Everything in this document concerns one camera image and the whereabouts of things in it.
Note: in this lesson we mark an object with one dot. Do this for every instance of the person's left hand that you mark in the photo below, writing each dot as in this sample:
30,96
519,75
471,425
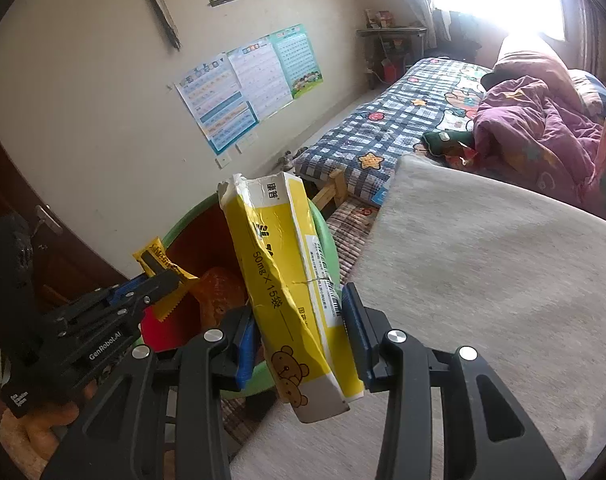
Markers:
38,422

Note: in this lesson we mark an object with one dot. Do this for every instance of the grey shoe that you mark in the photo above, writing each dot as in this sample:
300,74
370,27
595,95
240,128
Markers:
292,158

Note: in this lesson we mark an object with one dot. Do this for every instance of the pale pink curtain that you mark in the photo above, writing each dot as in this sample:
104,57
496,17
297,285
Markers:
413,0
600,30

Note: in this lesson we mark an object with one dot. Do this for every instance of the red bin with green rim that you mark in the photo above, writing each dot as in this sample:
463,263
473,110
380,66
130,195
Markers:
198,240

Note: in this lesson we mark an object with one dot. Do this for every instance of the white wall socket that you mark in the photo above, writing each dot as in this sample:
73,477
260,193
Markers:
246,144
223,162

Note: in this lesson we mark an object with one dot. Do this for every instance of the white wall poster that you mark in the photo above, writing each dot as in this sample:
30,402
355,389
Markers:
260,80

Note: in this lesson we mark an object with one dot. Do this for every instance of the dark green plush toy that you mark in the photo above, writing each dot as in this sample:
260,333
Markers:
443,142

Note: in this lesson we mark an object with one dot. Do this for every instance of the yellow snack wrapper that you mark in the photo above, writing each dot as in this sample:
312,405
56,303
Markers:
155,257

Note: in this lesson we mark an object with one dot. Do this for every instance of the pink rolled blanket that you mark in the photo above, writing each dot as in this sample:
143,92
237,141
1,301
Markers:
533,62

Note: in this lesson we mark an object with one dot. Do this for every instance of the blue wall poster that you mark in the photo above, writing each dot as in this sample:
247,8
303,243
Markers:
213,105

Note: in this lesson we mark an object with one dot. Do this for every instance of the orange snack wrapper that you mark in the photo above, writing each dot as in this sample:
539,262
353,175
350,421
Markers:
218,295

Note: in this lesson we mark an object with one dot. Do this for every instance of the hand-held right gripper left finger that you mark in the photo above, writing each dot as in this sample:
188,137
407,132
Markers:
245,355

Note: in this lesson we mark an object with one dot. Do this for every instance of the grey side table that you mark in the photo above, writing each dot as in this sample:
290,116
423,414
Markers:
390,32

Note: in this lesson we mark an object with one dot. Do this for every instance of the blue plaid pillow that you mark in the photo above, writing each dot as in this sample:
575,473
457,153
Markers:
603,95

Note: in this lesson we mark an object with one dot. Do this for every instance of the blue plaid cartoon bed sheet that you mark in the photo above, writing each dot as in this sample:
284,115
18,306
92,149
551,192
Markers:
383,120

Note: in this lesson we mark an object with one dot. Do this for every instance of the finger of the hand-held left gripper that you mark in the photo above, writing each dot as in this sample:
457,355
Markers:
122,294
158,282

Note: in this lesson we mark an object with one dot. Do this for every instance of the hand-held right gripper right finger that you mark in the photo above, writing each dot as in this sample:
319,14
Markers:
355,330

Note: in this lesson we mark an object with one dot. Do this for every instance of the clutter of small containers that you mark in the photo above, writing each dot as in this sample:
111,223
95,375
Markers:
378,19

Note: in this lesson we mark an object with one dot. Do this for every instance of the teal wall poster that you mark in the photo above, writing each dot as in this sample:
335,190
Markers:
298,60

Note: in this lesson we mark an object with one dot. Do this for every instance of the yellow cardboard box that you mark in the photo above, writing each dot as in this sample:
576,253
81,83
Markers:
283,285

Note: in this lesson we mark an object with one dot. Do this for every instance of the red container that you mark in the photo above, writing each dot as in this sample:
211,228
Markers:
389,69

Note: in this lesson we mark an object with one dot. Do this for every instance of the dark hanging clothes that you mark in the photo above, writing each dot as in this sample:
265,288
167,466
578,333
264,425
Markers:
458,35

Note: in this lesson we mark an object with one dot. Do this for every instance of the wooden bed frame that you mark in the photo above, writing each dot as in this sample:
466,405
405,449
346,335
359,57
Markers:
330,187

